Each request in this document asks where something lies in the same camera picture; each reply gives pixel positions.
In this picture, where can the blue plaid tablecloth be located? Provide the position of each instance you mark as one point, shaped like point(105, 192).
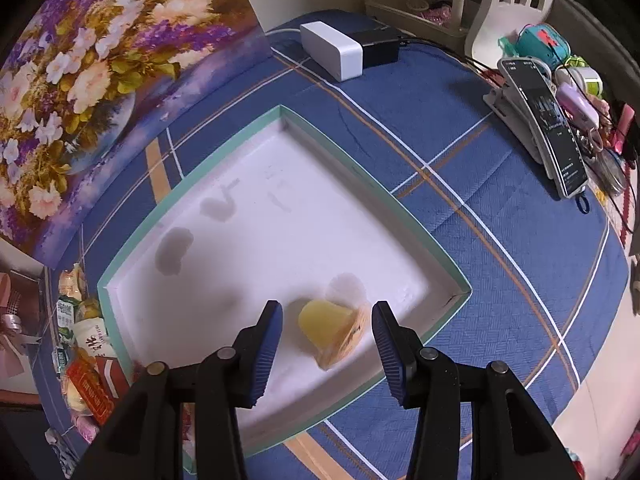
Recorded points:
point(546, 278)

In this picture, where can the white teal-edged tray box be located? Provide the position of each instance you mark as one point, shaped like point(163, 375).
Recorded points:
point(278, 212)

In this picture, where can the pink flower bouquet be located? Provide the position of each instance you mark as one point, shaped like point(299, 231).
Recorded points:
point(23, 317)

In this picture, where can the floral oil painting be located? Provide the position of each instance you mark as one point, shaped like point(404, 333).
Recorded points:
point(86, 85)

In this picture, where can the white rectangular device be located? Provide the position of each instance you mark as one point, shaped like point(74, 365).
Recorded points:
point(335, 52)

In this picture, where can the long red biscuit packet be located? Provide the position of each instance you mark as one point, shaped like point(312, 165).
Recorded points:
point(87, 381)

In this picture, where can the white pastry packet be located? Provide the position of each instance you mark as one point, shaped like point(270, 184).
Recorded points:
point(91, 336)

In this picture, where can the colourful clutter pile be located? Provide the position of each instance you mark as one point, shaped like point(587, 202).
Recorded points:
point(602, 148)

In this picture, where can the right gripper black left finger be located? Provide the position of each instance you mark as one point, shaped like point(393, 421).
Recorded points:
point(142, 439)

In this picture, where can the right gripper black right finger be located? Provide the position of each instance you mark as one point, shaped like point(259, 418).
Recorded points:
point(511, 438)

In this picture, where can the yellow jelly cup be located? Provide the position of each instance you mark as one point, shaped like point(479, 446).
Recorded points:
point(334, 331)

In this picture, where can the teal round pouch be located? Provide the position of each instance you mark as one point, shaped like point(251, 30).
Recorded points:
point(540, 41)

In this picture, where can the green white biscuit packet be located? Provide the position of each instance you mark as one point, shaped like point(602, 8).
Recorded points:
point(65, 314)

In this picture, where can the white phone stand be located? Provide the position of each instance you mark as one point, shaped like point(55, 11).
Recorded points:
point(496, 100)

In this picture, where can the crumpled blue white wrapper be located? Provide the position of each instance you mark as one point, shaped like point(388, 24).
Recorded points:
point(67, 458)

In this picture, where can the beige cracker packet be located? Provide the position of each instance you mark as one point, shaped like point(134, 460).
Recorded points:
point(72, 284)

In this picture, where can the pink bread packet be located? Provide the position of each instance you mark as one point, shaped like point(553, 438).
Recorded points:
point(86, 426)

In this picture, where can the dark red snack box packet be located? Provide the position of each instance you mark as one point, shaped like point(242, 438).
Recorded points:
point(112, 377)

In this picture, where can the yellow cake clear packet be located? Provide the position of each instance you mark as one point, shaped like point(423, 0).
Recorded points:
point(89, 308)

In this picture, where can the white bun clear packet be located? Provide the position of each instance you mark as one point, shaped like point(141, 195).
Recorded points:
point(73, 399)

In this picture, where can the black power adapter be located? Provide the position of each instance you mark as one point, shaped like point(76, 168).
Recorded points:
point(380, 46)

